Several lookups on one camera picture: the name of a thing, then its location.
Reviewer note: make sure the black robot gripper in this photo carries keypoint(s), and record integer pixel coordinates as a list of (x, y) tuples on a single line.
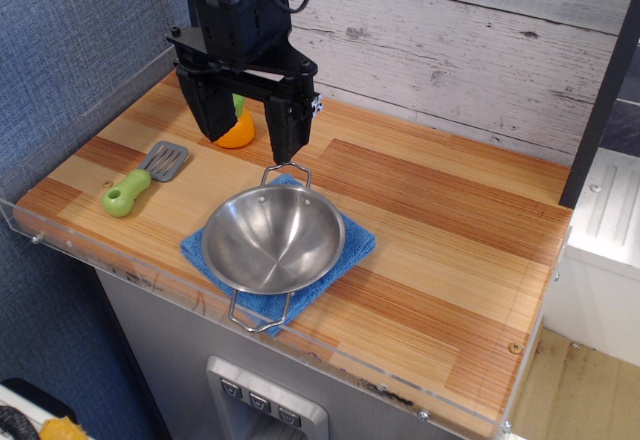
[(242, 46)]

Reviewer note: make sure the orange toy carrot green top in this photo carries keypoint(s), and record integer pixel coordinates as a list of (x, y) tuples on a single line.
[(243, 132)]

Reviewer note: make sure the blue folded cloth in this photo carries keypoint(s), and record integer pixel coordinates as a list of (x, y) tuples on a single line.
[(359, 244)]

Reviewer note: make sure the clear acrylic table guard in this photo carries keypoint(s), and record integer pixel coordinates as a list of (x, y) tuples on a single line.
[(440, 317)]

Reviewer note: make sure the grey cabinet with dispenser panel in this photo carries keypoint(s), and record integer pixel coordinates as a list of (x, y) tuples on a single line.
[(212, 381)]

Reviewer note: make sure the yellow object bottom left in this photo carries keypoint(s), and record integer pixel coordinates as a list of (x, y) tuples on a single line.
[(62, 429)]

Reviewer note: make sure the white ribbed appliance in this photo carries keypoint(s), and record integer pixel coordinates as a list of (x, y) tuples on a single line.
[(594, 297)]

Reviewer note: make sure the green handled grey spatula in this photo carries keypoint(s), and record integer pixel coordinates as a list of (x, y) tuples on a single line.
[(161, 164)]

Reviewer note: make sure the stainless steel bowl with handles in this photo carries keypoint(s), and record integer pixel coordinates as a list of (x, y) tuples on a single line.
[(277, 238)]

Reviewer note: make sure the black vertical frame post right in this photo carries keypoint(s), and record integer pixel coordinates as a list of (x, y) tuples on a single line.
[(610, 86)]

